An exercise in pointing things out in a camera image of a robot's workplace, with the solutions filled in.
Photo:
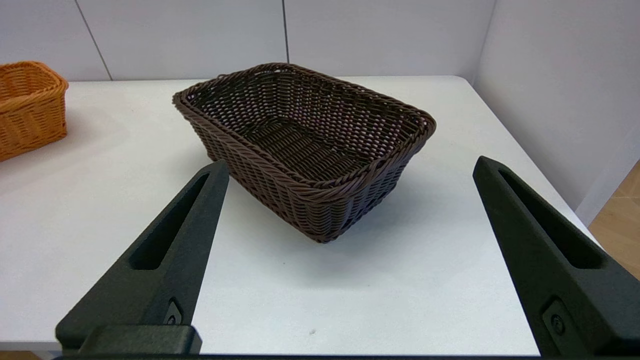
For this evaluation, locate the dark brown wicker basket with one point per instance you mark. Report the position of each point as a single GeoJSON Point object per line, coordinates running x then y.
{"type": "Point", "coordinates": [300, 145]}

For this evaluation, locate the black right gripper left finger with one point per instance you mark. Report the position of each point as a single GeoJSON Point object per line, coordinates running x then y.
{"type": "Point", "coordinates": [175, 285]}

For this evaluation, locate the orange wicker basket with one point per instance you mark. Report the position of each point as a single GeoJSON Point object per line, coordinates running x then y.
{"type": "Point", "coordinates": [27, 110]}

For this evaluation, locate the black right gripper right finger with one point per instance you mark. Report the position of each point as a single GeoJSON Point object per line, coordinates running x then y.
{"type": "Point", "coordinates": [575, 310]}

